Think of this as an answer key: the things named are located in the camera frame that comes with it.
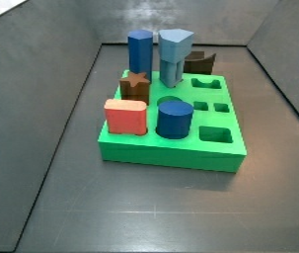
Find green shape sorter board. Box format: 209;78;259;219
97;72;247;172

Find dark blue hexagonal prism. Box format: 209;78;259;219
128;30;152;79

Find red rounded block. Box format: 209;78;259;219
104;99;147;135

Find light blue grey block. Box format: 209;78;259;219
157;29;193;88

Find brown star block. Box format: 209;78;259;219
120;71;149;103

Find black curved holder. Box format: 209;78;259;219
183;51;216;75

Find dark blue cylinder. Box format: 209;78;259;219
155;101;193;139

